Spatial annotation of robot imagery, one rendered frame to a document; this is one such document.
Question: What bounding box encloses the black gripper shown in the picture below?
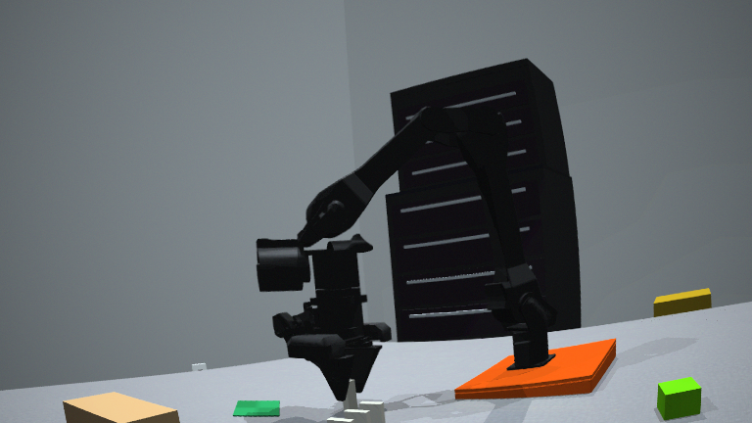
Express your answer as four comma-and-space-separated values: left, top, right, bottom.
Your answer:
287, 287, 392, 401

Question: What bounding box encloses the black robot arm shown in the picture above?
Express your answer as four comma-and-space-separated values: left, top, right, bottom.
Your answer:
256, 106, 558, 371

